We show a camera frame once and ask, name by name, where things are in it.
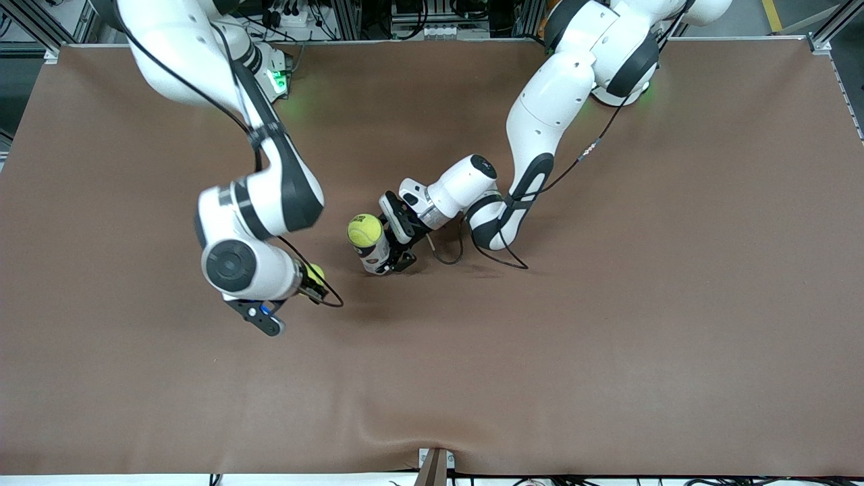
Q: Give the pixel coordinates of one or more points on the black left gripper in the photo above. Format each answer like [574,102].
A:
[409,237]

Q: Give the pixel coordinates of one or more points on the white power strip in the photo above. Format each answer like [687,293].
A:
[442,31]

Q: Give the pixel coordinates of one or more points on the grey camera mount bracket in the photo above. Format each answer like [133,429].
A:
[435,469]

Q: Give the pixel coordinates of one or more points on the yellow tennis ball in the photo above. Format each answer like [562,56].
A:
[364,231]
[314,272]

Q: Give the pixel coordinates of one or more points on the brown table cover mat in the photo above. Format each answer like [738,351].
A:
[607,371]

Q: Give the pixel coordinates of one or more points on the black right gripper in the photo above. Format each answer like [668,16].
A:
[310,286]

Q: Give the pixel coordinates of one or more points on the white socket strip black plugs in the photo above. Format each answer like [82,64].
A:
[290,17]

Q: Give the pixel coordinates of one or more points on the aluminium frame strut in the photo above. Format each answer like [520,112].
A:
[833,27]

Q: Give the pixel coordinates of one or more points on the Wilson tennis ball can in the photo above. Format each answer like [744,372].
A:
[372,258]

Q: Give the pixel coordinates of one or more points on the aluminium frame post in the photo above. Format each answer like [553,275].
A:
[349,19]

